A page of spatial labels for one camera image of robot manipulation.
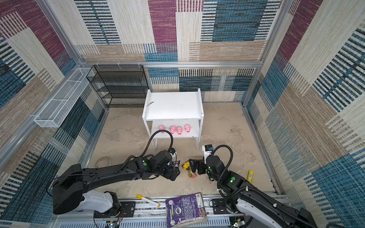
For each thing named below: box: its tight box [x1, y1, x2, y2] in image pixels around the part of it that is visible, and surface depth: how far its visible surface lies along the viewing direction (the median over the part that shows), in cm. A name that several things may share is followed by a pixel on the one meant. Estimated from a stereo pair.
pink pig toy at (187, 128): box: [184, 124, 192, 133], surface depth 86 cm
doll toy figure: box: [188, 170, 198, 179], surface depth 84 cm
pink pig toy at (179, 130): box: [176, 126, 183, 136], surface depth 85 cm
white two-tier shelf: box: [142, 88, 204, 151], surface depth 78 cm
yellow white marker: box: [135, 194, 162, 208], surface depth 78 cm
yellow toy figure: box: [181, 161, 191, 171], surface depth 86 cm
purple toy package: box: [165, 192, 208, 228], surface depth 73 cm
